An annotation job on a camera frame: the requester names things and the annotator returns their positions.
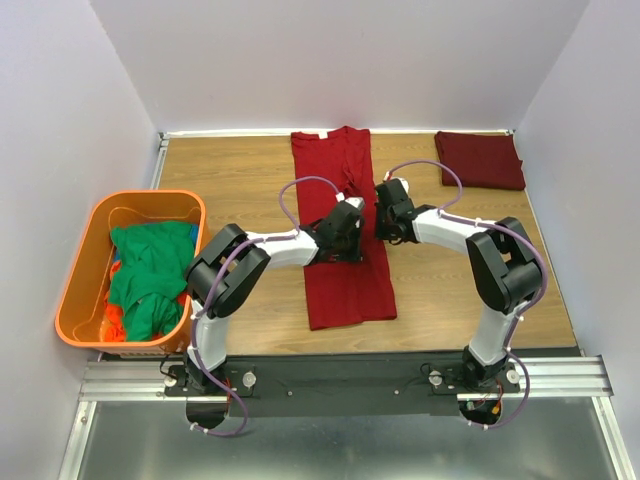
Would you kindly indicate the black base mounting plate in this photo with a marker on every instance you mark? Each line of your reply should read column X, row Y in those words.
column 435, row 383

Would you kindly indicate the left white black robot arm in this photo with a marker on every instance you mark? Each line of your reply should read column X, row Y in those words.
column 221, row 278

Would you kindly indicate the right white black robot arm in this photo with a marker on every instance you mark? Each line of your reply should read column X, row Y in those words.
column 508, row 271

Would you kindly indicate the blue garment in basket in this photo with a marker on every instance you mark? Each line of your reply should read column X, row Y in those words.
column 194, row 232

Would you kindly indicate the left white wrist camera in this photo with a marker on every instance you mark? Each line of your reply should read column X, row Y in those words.
column 356, row 202

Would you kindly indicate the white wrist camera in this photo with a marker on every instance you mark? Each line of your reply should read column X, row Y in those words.
column 356, row 202
column 390, row 177

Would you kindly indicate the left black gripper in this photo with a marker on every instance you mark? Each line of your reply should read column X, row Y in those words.
column 356, row 253

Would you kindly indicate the orange plastic basket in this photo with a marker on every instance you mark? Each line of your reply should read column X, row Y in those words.
column 80, row 321

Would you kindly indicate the orange t shirt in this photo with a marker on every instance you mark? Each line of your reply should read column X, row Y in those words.
column 112, row 329

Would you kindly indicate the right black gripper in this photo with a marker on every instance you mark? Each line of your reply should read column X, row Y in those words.
column 381, row 234

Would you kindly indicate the folded dark red t shirt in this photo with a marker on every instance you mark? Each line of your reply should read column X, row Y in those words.
column 481, row 161

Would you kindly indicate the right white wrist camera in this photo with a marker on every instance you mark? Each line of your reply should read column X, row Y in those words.
column 390, row 177

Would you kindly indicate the green t shirt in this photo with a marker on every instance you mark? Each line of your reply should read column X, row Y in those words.
column 149, row 282

